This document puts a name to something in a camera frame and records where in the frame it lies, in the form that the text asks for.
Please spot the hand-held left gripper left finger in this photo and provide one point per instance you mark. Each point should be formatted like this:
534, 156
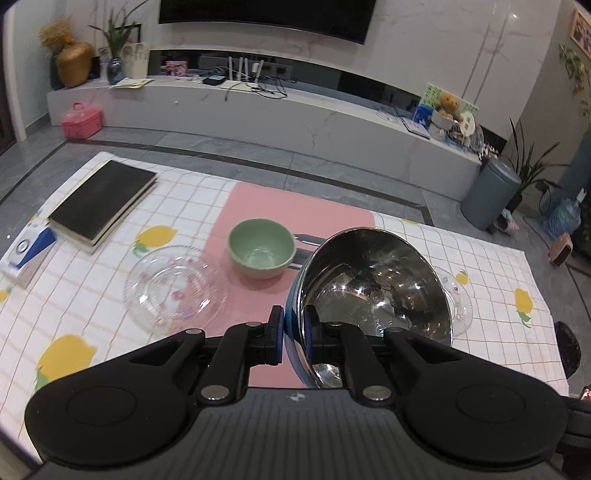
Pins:
275, 334

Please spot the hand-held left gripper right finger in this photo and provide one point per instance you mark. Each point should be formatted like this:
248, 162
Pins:
310, 337

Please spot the stainless steel bowl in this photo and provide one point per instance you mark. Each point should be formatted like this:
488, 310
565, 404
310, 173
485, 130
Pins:
369, 286

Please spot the green ceramic bowl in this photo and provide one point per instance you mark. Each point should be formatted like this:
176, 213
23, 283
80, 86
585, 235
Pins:
261, 251

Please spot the glass plate with pink flowers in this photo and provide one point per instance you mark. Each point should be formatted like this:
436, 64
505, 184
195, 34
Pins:
173, 288

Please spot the glass plate with coloured dots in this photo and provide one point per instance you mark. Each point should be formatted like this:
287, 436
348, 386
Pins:
458, 304

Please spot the checked lemon print tablecloth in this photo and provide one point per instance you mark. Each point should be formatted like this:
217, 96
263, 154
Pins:
194, 198

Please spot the black hardcover book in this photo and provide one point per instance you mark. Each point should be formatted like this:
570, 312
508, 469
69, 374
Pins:
104, 198

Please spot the white marble tv cabinet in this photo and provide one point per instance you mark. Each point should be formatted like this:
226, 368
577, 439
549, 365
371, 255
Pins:
277, 115

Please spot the pink slipper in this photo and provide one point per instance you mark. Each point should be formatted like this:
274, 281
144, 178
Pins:
508, 224

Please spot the grey trash can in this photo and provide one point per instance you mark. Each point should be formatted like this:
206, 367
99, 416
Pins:
491, 194

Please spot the dark notebook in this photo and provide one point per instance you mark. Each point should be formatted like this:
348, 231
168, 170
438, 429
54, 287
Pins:
415, 126

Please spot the dark round object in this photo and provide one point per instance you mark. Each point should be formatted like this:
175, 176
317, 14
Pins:
567, 348

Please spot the blue and white box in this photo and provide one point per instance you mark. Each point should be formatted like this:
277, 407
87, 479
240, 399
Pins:
27, 251

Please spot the black set-top box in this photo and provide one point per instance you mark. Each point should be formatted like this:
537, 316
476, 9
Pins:
214, 80

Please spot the small pink heater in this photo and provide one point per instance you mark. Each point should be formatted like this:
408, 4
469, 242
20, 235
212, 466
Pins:
561, 249

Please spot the white router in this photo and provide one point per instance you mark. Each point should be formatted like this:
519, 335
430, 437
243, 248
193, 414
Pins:
244, 69

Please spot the brown teddy bear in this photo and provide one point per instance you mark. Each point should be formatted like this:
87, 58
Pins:
448, 106

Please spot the green picture card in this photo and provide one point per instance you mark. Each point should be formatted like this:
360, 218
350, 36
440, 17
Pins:
431, 94

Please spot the blue water bottle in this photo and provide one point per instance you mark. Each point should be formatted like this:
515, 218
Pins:
561, 217

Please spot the potted long-leaf plant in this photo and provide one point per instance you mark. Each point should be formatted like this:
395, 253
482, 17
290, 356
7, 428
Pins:
531, 166

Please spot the pink storage box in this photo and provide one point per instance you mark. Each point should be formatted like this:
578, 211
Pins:
81, 121

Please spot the yellow papers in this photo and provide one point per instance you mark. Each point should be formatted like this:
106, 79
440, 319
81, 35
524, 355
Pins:
131, 83

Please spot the white patterned bag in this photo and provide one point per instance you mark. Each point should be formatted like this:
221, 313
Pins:
136, 60

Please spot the green plant in blue vase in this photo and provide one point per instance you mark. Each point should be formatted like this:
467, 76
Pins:
115, 69

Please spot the black television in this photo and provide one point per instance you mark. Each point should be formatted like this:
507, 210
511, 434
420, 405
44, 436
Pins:
268, 16

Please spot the gold vase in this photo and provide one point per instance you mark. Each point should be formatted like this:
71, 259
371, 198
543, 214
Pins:
74, 64

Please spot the dried flower bunch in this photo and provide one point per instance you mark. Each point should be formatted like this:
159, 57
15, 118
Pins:
55, 32

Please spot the trailing green plant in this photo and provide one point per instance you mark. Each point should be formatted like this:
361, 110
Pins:
575, 64

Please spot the small pink photo frame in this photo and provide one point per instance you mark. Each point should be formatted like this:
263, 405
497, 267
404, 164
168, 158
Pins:
177, 68

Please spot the framed wall picture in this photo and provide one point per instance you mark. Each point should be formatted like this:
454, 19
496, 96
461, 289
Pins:
581, 30

